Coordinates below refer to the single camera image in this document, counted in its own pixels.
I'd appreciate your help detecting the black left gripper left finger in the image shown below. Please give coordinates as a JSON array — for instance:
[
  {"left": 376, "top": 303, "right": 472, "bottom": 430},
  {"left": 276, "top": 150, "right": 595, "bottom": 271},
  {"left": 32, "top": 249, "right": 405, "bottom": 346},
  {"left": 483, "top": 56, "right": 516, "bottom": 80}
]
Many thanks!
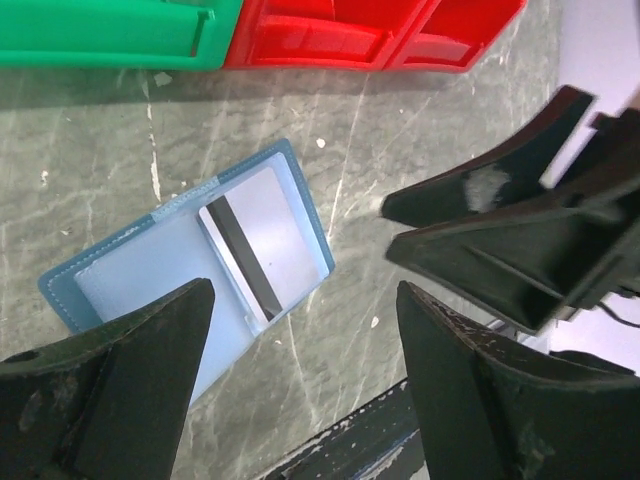
[{"left": 1, "top": 278, "right": 215, "bottom": 479}]

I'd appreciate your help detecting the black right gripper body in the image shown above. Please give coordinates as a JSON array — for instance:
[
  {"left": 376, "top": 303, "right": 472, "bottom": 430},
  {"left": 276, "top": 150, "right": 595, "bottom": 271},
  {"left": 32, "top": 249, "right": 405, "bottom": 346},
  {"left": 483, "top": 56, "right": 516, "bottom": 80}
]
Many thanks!
[{"left": 560, "top": 107, "right": 639, "bottom": 309}]

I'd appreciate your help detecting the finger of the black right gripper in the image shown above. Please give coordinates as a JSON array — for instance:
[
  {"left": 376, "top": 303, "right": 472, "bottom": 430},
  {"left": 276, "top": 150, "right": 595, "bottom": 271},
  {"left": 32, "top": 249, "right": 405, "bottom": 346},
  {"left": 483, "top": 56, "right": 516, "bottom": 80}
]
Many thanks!
[
  {"left": 385, "top": 174, "right": 640, "bottom": 337},
  {"left": 381, "top": 85, "right": 594, "bottom": 225}
]

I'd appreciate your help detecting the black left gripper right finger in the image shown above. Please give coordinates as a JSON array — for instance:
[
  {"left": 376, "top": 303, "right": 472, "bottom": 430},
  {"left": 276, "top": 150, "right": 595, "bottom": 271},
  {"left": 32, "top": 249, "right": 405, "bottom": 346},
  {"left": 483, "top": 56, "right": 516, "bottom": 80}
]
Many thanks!
[{"left": 396, "top": 281, "right": 639, "bottom": 479}]

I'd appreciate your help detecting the red plastic bin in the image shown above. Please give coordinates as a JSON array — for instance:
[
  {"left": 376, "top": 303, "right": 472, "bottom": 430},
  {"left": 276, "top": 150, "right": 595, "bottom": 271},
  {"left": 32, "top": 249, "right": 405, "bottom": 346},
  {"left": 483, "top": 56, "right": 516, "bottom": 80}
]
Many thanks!
[
  {"left": 224, "top": 0, "right": 439, "bottom": 71},
  {"left": 385, "top": 0, "right": 526, "bottom": 73}
]

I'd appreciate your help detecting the blue card holder wallet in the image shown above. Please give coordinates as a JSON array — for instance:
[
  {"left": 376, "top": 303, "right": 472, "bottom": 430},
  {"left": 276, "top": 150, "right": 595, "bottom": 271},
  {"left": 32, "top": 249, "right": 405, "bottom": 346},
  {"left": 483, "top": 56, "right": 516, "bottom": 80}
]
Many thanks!
[{"left": 38, "top": 139, "right": 335, "bottom": 396}]

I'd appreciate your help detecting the green plastic bin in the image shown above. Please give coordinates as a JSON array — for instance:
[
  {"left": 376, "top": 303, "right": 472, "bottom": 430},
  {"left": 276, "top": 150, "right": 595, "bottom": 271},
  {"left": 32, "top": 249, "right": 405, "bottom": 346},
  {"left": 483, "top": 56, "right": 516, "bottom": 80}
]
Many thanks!
[{"left": 1, "top": 0, "right": 242, "bottom": 71}]

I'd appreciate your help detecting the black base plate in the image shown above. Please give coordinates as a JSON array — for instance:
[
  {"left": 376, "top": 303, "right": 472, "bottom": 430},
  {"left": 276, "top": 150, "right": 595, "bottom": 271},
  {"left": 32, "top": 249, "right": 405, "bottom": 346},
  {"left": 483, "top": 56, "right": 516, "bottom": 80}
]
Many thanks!
[{"left": 257, "top": 379, "right": 429, "bottom": 480}]

